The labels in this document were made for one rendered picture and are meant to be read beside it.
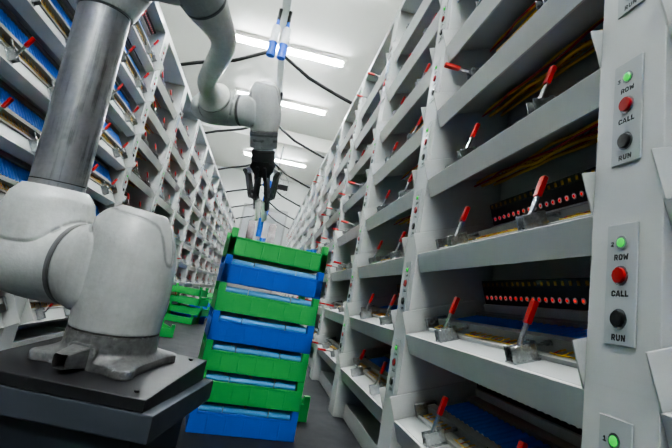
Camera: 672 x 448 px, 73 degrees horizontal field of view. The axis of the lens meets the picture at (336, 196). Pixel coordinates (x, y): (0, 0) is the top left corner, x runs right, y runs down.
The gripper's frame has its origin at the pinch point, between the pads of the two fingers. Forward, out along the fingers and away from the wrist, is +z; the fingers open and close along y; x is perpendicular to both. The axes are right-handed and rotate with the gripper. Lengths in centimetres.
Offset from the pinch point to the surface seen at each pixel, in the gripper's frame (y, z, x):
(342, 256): 6, 45, 95
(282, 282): 15.2, 16.6, -16.5
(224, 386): 7, 42, -34
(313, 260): 22.2, 10.9, -9.3
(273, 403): 19, 48, -29
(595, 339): 77, -14, -86
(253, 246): 6.0, 6.5, -17.7
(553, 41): 76, -51, -39
